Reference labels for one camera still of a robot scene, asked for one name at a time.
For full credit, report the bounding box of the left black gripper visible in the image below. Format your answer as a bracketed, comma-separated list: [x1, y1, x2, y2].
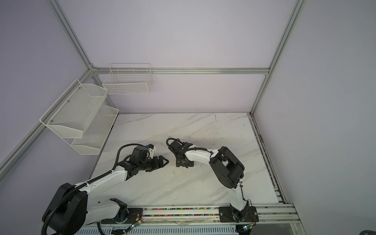
[138, 155, 168, 172]

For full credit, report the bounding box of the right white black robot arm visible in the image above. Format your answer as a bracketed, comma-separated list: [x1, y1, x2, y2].
[166, 138, 250, 218]

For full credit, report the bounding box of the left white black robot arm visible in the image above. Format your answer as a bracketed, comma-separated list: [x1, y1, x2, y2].
[41, 144, 169, 235]

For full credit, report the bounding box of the lower white mesh shelf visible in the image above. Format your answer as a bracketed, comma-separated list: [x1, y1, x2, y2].
[71, 105, 118, 155]

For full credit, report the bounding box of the white mesh shelf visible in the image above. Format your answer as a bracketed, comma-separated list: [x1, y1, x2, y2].
[40, 80, 108, 139]
[71, 105, 118, 155]

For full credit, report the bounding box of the upper white mesh shelf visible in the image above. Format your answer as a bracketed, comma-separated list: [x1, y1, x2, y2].
[40, 80, 108, 139]

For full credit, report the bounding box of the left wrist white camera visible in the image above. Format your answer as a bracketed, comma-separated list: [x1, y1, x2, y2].
[146, 144, 154, 159]

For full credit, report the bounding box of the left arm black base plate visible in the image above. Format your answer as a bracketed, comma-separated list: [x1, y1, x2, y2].
[101, 208, 143, 224]

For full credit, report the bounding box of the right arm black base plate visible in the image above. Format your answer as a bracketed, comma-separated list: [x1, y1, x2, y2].
[219, 206, 259, 223]

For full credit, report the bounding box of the white wire basket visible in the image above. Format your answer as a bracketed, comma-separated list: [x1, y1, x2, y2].
[102, 63, 154, 95]

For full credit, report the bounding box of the aluminium front rail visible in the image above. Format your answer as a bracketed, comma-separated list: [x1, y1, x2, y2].
[55, 203, 302, 227]

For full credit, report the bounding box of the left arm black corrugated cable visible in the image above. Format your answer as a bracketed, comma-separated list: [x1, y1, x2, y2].
[41, 143, 146, 235]

